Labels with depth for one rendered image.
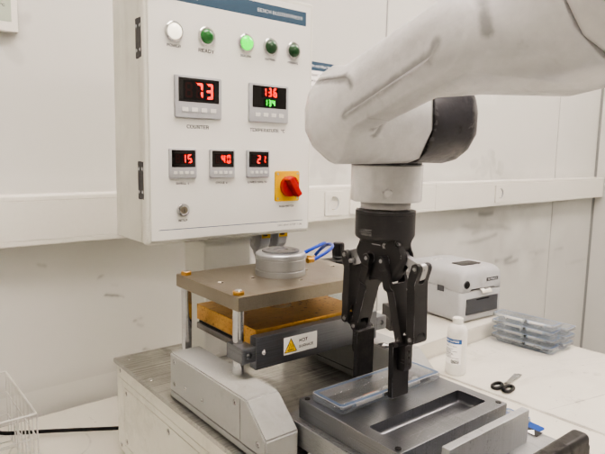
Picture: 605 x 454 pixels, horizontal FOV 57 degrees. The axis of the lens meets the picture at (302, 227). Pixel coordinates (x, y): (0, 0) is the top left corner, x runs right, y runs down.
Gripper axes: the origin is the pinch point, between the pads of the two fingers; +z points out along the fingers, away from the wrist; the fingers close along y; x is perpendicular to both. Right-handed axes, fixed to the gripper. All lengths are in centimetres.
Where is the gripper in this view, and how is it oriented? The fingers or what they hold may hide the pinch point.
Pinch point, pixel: (380, 363)
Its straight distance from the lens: 75.4
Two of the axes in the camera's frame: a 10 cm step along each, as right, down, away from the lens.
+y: 6.2, 1.1, -7.8
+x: 7.8, -0.7, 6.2
